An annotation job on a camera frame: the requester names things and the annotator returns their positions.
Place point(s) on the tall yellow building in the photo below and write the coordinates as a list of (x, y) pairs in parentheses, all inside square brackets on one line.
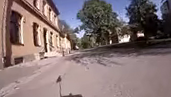
[(27, 17)]

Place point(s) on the cobblestone gutter strip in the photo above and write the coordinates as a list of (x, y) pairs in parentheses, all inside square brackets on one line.
[(0, 94)]

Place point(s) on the round green tree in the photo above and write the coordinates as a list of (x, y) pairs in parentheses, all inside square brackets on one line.
[(97, 18)]

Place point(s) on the small white building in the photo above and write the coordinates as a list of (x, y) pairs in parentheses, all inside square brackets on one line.
[(124, 39)]

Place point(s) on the grey asphalt road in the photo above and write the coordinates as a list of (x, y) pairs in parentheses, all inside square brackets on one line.
[(129, 77)]

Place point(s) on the dark green tree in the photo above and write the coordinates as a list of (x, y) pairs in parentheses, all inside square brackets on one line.
[(142, 14)]

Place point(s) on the tree behind yellow building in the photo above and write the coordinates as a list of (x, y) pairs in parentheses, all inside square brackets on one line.
[(68, 28)]

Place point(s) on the grey asphalt pavement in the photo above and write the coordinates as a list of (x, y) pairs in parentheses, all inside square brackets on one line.
[(7, 76)]

